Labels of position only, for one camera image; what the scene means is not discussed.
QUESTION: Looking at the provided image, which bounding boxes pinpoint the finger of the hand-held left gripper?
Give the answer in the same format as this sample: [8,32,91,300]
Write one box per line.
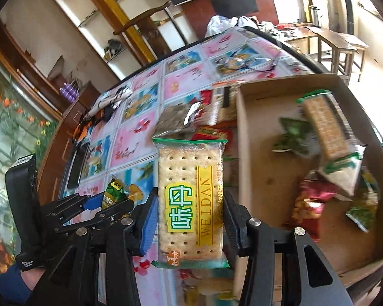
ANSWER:
[50,193,103,227]
[54,198,135,235]

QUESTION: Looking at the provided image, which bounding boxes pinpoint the cardboard box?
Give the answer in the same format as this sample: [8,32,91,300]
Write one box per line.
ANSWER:
[234,73,383,286]

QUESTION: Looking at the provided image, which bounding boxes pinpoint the white shelf unit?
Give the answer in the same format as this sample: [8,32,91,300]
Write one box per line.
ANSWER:
[35,0,147,71]

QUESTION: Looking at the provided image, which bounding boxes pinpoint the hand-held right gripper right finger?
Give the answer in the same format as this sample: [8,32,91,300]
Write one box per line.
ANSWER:
[223,192,355,306]

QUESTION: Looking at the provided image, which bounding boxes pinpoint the black white orange scarf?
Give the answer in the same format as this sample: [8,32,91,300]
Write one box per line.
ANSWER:
[73,85,135,141]

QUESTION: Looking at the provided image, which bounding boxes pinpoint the silver snack packet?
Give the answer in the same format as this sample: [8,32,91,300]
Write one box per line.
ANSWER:
[154,101,202,140]

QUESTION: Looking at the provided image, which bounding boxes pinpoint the flower wall poster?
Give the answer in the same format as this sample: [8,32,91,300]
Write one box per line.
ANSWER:
[0,66,58,275]

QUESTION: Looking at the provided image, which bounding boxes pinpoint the black stovepipe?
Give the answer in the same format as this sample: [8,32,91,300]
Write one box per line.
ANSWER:
[338,0,358,33]

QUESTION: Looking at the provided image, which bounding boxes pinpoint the black phone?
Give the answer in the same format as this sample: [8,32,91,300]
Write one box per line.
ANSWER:
[66,142,91,190]

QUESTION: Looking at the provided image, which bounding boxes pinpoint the wooden side table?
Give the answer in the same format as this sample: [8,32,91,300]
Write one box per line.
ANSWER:
[274,23,370,84]

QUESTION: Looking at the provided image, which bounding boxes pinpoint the wooden sideboard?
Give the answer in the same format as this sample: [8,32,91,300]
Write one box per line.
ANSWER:
[38,81,100,199]

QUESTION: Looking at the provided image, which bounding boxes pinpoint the red gold-print snack packet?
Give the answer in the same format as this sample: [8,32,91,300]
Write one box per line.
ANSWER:
[290,178,333,240]

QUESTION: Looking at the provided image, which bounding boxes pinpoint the yellow-label cracker packet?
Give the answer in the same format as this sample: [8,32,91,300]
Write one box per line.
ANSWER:
[151,137,231,270]

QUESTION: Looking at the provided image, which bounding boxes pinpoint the green-edged dark-label cracker packet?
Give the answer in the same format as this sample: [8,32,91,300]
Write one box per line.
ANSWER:
[298,90,362,164]

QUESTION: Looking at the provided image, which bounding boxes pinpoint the dark bundle on shelf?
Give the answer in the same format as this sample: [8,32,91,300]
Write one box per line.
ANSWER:
[103,39,127,60]

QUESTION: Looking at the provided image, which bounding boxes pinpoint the person's left forearm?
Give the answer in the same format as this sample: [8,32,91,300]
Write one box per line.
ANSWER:
[0,261,49,306]

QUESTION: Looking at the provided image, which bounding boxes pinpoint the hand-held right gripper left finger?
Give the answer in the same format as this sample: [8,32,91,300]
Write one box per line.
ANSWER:
[27,187,159,306]

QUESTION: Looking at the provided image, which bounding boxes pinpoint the eyeglasses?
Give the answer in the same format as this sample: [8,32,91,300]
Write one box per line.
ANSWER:
[220,52,279,73]

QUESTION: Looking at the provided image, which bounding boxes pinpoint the wooden chair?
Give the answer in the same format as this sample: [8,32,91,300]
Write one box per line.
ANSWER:
[113,1,180,62]

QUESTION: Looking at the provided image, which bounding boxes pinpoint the red-brown television cabinet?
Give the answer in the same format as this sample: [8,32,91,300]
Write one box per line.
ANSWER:
[175,0,277,39]

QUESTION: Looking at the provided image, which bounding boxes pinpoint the white plastic bag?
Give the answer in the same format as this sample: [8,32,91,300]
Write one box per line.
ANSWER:
[205,15,260,38]

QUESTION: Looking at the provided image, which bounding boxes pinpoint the floral printed tablecloth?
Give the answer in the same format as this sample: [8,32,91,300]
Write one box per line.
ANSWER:
[59,26,311,306]

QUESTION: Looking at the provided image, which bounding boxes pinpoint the white green-edged snack packet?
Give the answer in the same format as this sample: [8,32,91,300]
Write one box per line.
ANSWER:
[317,144,366,199]

